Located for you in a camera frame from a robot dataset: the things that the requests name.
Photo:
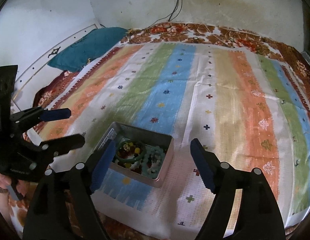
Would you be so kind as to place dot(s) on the brown floral blanket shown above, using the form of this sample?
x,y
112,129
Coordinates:
x,y
207,33

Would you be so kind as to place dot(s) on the silver metal tin box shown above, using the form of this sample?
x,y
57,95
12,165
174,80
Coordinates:
x,y
153,167

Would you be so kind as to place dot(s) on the teal pillow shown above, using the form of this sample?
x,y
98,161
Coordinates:
x,y
92,46

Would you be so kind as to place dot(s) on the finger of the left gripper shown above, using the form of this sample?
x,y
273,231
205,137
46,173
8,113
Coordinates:
x,y
56,147
27,119

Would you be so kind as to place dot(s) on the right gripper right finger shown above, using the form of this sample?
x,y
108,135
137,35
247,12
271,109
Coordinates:
x,y
259,216

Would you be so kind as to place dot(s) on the person's left hand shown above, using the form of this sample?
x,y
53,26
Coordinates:
x,y
4,182

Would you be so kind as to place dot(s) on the green jade bangle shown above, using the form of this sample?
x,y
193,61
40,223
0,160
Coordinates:
x,y
130,151

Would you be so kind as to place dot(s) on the striped colourful woven mat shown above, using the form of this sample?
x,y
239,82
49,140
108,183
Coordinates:
x,y
182,119

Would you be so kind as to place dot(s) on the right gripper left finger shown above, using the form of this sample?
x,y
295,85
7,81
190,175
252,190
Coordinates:
x,y
48,217

